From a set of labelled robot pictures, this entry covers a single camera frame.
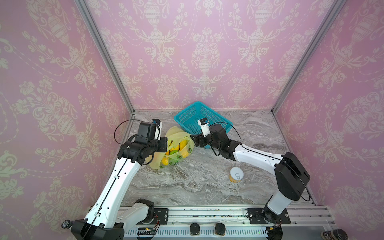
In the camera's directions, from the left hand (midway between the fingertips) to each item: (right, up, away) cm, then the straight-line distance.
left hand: (165, 142), depth 74 cm
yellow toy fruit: (+9, -9, +16) cm, 20 cm away
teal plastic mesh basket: (+9, +13, +39) cm, 42 cm away
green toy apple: (+1, -8, +17) cm, 19 cm away
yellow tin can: (+37, -19, +9) cm, 43 cm away
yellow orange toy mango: (+6, -4, +23) cm, 24 cm away
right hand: (+15, +4, +10) cm, 19 cm away
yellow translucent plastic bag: (+4, +3, +6) cm, 7 cm away
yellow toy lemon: (-3, -13, +15) cm, 20 cm away
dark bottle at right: (+73, -37, -12) cm, 83 cm away
